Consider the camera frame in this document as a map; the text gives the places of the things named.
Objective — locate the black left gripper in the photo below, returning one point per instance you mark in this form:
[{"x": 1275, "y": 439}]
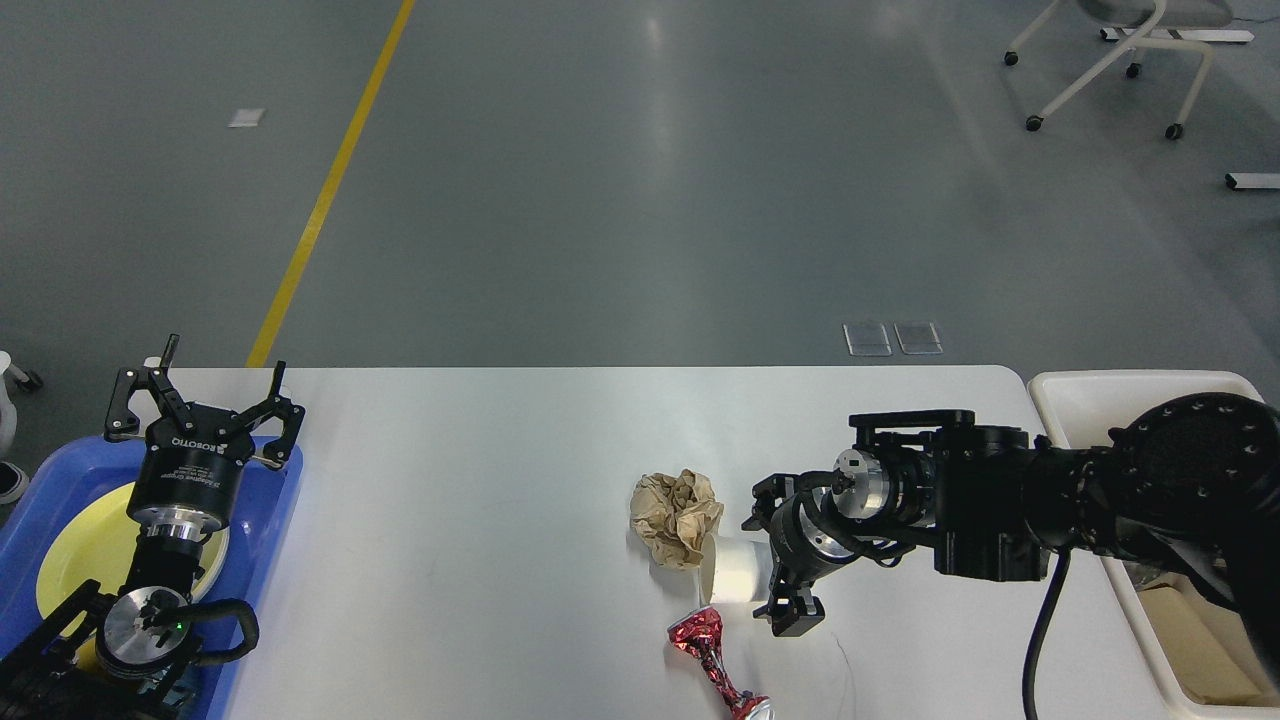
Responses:
[{"x": 190, "y": 475}]

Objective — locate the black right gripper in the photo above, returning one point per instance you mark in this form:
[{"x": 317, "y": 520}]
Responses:
[{"x": 802, "y": 554}]

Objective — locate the white paper cup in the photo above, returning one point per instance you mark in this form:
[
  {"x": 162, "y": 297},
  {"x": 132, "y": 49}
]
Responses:
[{"x": 734, "y": 570}]

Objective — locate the yellow plastic plate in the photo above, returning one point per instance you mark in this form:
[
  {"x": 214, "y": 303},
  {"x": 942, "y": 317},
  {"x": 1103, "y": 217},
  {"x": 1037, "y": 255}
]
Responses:
[{"x": 90, "y": 545}]

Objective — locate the brown paper bag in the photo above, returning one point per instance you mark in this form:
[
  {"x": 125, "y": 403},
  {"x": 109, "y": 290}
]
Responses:
[{"x": 1204, "y": 669}]

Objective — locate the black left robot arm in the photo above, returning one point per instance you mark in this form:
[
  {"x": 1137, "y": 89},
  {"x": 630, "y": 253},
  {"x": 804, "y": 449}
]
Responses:
[{"x": 50, "y": 674}]

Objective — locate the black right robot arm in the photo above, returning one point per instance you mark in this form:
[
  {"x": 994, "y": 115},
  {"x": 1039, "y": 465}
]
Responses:
[{"x": 1191, "y": 486}]

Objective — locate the red foil wrapper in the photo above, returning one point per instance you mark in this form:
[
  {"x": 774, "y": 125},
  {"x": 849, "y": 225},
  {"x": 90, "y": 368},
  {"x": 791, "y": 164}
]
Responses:
[{"x": 700, "y": 635}]

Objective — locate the crumpled brown paper ball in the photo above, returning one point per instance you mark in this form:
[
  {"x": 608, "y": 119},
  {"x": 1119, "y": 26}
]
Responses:
[{"x": 674, "y": 516}]

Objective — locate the white plate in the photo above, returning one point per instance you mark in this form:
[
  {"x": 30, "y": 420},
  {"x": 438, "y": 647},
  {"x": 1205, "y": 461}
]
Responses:
[{"x": 213, "y": 554}]

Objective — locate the blue plastic tray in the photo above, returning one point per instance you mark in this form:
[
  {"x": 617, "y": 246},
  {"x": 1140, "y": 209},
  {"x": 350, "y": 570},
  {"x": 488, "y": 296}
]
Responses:
[{"x": 88, "y": 469}]

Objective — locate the white table leg left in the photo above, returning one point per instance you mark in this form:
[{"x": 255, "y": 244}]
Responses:
[{"x": 28, "y": 382}]

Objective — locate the beige plastic bin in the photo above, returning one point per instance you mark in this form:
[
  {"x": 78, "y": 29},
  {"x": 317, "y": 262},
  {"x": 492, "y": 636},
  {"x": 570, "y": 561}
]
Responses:
[{"x": 1077, "y": 409}]

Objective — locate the white furniture leg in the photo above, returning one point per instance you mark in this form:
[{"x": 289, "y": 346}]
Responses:
[{"x": 1252, "y": 181}]

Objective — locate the white rolling chair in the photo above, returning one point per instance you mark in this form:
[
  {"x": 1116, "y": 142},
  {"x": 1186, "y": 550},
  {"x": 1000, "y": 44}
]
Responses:
[{"x": 1141, "y": 26}]

